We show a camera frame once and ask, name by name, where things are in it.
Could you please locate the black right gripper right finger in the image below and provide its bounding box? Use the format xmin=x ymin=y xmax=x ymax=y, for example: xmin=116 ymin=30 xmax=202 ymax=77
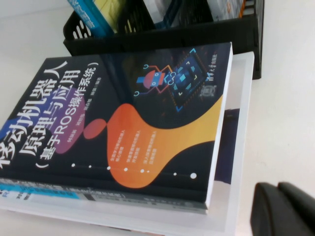
xmin=278 ymin=181 xmax=315 ymax=218

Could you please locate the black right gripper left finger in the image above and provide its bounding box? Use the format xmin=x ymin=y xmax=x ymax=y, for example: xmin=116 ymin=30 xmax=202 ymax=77
xmin=251 ymin=182 xmax=315 ymax=236

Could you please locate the pale yellow mechanical design book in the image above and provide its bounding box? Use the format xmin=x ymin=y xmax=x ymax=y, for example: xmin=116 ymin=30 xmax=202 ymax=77
xmin=66 ymin=0 xmax=126 ymax=38

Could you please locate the white glossy flat book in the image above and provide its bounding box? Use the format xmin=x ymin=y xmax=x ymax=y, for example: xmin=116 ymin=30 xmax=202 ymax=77
xmin=0 ymin=51 xmax=256 ymax=236

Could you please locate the black plastic book stand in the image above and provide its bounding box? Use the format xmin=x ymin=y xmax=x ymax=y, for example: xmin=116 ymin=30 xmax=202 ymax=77
xmin=63 ymin=0 xmax=266 ymax=81

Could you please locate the dark robot ROS book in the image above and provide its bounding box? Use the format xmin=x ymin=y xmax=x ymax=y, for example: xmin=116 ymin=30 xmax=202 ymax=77
xmin=0 ymin=41 xmax=234 ymax=215

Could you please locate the white book with orange stripe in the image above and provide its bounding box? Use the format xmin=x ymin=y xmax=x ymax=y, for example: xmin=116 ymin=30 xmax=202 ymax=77
xmin=208 ymin=0 xmax=247 ymax=21

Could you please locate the blue and white spined book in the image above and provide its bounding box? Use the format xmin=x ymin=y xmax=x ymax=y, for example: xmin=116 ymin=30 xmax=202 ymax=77
xmin=144 ymin=0 xmax=182 ymax=29

